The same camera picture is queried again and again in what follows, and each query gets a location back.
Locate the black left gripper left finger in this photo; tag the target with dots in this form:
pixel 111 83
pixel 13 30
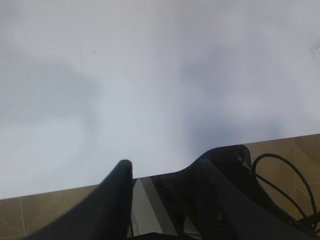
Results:
pixel 105 214

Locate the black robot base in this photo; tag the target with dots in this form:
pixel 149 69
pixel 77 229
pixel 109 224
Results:
pixel 189 193

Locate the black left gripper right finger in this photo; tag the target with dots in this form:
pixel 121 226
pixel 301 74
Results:
pixel 248 220

